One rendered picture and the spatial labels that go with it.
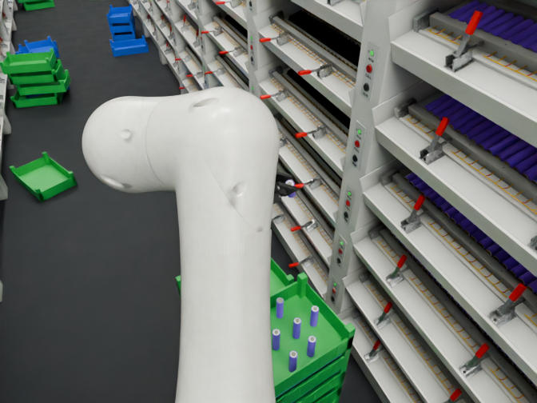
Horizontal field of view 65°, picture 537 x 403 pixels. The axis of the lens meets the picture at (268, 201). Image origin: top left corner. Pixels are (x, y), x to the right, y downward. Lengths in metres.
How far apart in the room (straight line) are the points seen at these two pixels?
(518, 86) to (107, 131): 0.60
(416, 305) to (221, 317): 0.78
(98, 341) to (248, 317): 1.38
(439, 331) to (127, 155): 0.85
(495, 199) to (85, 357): 1.42
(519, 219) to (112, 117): 0.65
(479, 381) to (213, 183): 0.81
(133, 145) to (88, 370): 1.34
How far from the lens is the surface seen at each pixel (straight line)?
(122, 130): 0.46
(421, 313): 1.12
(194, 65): 2.79
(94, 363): 1.72
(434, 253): 0.99
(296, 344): 1.08
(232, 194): 0.38
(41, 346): 1.84
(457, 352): 1.09
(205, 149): 0.38
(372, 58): 0.98
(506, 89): 0.77
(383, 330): 1.30
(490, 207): 0.84
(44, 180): 2.61
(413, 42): 0.91
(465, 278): 0.96
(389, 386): 1.44
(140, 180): 0.46
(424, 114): 0.98
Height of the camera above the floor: 1.40
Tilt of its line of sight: 40 degrees down
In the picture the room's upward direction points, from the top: straight up
